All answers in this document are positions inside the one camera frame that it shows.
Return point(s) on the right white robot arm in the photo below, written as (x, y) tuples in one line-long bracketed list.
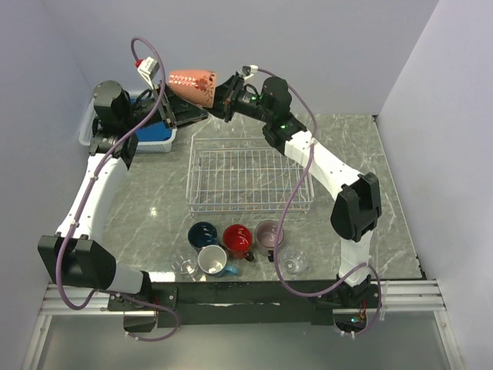
[(357, 196)]

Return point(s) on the light blue white mug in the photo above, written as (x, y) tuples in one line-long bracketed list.
[(213, 261)]

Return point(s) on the clear glass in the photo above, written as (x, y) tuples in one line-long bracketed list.
[(294, 261), (184, 261)]

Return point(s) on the left clear glass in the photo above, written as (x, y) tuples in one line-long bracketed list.
[(184, 261)]

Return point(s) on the white wire dish rack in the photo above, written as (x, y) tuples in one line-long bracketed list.
[(237, 175)]

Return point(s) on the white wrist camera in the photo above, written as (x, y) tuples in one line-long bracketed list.
[(147, 69), (248, 71)]

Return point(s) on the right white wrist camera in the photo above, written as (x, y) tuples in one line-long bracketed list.
[(248, 71)]

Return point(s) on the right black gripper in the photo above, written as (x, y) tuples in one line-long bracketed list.
[(226, 95)]

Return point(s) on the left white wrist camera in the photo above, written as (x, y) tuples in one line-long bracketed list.
[(147, 69)]

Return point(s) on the mauve mug black handle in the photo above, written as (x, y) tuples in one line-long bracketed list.
[(264, 234)]

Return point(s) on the blue cloth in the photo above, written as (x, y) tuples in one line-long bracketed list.
[(155, 129)]

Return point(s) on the black base beam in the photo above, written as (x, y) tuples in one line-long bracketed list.
[(161, 304)]

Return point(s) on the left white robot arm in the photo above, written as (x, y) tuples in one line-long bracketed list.
[(73, 255)]

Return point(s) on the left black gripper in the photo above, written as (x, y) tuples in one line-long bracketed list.
[(176, 111)]

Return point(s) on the dark blue mug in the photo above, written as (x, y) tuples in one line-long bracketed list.
[(202, 234)]

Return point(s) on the right clear glass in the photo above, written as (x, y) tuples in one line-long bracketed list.
[(294, 261)]

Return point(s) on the red mug black handle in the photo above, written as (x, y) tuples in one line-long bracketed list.
[(238, 240)]

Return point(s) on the pink floral mug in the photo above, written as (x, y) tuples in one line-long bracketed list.
[(196, 86)]

